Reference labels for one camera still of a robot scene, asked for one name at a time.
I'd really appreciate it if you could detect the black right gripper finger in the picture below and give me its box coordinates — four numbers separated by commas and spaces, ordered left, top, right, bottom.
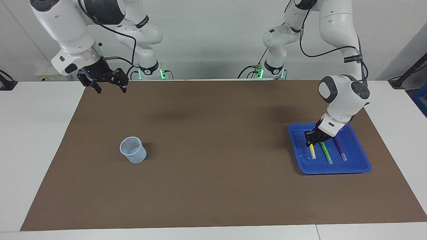
112, 68, 129, 93
77, 74, 102, 94

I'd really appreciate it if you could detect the green pen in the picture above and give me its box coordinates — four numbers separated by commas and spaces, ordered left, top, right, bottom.
320, 142, 333, 165

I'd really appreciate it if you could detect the purple pen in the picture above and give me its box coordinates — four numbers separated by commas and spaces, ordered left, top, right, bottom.
334, 136, 348, 162

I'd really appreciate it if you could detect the blue plastic tray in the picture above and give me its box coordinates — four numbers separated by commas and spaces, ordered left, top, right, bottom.
288, 122, 372, 175

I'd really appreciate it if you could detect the white power strip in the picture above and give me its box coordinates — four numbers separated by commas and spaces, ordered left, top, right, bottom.
35, 65, 72, 81

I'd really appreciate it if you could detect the clear plastic cup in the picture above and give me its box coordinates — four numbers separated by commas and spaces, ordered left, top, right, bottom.
119, 136, 147, 164

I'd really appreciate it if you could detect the black table clamp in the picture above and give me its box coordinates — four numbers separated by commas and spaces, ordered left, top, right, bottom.
0, 70, 18, 91

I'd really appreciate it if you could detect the black stand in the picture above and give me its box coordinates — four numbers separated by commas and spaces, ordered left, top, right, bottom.
389, 53, 427, 90

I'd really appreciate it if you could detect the blue box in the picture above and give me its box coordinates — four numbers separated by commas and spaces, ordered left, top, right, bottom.
411, 87, 427, 117

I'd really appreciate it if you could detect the brown table mat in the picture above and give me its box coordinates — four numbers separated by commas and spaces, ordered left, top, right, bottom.
20, 79, 427, 231

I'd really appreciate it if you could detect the black base cable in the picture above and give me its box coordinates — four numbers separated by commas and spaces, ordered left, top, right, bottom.
125, 65, 139, 80
238, 65, 258, 79

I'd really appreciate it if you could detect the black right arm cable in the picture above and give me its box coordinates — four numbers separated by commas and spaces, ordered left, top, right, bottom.
78, 0, 137, 67

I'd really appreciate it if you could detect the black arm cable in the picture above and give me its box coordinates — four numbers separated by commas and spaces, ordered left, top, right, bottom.
78, 0, 137, 67
284, 0, 369, 87

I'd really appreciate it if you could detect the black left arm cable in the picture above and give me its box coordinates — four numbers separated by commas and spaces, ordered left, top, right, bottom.
284, 0, 369, 87

